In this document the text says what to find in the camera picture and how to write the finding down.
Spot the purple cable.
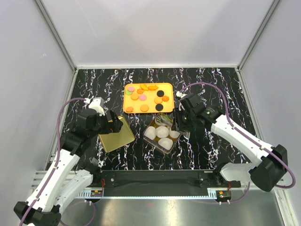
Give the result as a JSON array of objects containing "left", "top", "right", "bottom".
[
  {"left": 18, "top": 98, "right": 97, "bottom": 226},
  {"left": 180, "top": 82, "right": 297, "bottom": 203}
]

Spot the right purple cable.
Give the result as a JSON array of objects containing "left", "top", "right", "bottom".
[{"left": 180, "top": 82, "right": 297, "bottom": 203}]

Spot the white paper cup left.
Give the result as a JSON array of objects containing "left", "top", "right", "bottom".
[{"left": 144, "top": 126, "right": 156, "bottom": 140}]

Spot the white paper cup top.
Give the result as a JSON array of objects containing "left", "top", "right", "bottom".
[{"left": 155, "top": 115, "right": 167, "bottom": 126}]

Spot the clear cookie box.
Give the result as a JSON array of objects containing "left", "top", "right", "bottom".
[{"left": 143, "top": 113, "right": 181, "bottom": 154}]

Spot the orange plastic tray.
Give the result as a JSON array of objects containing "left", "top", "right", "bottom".
[{"left": 123, "top": 83, "right": 174, "bottom": 113}]

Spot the black round cookie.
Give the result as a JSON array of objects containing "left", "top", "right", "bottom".
[
  {"left": 157, "top": 90, "right": 165, "bottom": 97},
  {"left": 155, "top": 104, "right": 164, "bottom": 111}
]

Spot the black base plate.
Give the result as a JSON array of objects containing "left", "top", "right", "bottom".
[{"left": 92, "top": 169, "right": 241, "bottom": 197}]

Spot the orange waffle cookie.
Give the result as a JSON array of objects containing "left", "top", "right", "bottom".
[{"left": 131, "top": 93, "right": 139, "bottom": 100}]

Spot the orange round cookie right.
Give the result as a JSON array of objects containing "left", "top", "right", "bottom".
[{"left": 154, "top": 97, "right": 162, "bottom": 104}]

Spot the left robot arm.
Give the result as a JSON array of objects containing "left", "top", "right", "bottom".
[{"left": 14, "top": 109, "right": 123, "bottom": 226}]

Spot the black round cookie upper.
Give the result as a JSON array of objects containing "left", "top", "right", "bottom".
[{"left": 157, "top": 90, "right": 165, "bottom": 97}]

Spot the white paper cup right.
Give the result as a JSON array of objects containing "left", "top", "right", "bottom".
[{"left": 169, "top": 128, "right": 181, "bottom": 139}]

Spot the white paper cup centre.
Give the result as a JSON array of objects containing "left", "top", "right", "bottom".
[{"left": 156, "top": 126, "right": 169, "bottom": 138}]

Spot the white paper cup bottom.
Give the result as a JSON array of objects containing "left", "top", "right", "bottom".
[{"left": 158, "top": 137, "right": 173, "bottom": 150}]

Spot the small orange flower cookie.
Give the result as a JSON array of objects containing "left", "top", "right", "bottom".
[{"left": 137, "top": 89, "right": 144, "bottom": 95}]

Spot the orange round cookie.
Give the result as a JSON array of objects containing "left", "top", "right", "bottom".
[
  {"left": 154, "top": 97, "right": 162, "bottom": 104},
  {"left": 140, "top": 105, "right": 149, "bottom": 112}
]

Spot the gold box lid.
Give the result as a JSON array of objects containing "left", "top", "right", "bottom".
[{"left": 99, "top": 116, "right": 135, "bottom": 153}]

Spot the white paper cup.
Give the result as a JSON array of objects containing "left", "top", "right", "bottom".
[
  {"left": 144, "top": 126, "right": 156, "bottom": 140},
  {"left": 155, "top": 115, "right": 167, "bottom": 126},
  {"left": 169, "top": 128, "right": 181, "bottom": 139},
  {"left": 158, "top": 137, "right": 173, "bottom": 150},
  {"left": 156, "top": 126, "right": 169, "bottom": 138}
]

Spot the orange leaf cookie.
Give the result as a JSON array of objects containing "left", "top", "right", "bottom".
[{"left": 148, "top": 85, "right": 158, "bottom": 91}]

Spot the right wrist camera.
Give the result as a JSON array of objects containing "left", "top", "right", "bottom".
[{"left": 177, "top": 92, "right": 206, "bottom": 114}]

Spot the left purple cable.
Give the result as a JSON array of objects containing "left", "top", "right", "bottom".
[{"left": 18, "top": 98, "right": 97, "bottom": 226}]

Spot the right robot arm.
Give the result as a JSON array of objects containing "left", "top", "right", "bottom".
[{"left": 172, "top": 106, "right": 288, "bottom": 192}]

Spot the green pink round cookie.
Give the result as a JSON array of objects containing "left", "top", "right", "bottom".
[{"left": 157, "top": 117, "right": 168, "bottom": 124}]

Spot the orange fish cookie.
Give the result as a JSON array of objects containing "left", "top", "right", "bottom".
[{"left": 140, "top": 84, "right": 149, "bottom": 91}]

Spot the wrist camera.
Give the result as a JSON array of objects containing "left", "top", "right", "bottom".
[
  {"left": 177, "top": 92, "right": 206, "bottom": 114},
  {"left": 84, "top": 97, "right": 105, "bottom": 116}
]

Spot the orange round cookie bottom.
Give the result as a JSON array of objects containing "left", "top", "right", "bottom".
[{"left": 140, "top": 105, "right": 149, "bottom": 112}]

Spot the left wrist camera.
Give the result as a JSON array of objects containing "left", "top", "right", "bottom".
[{"left": 84, "top": 97, "right": 105, "bottom": 116}]

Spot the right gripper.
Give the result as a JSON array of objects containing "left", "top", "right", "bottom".
[{"left": 171, "top": 107, "right": 195, "bottom": 131}]

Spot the pink green cookie upper left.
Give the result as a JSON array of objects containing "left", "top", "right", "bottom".
[{"left": 127, "top": 86, "right": 135, "bottom": 92}]

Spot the black round cookie lower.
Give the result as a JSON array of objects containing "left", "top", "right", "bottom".
[{"left": 155, "top": 104, "right": 164, "bottom": 111}]

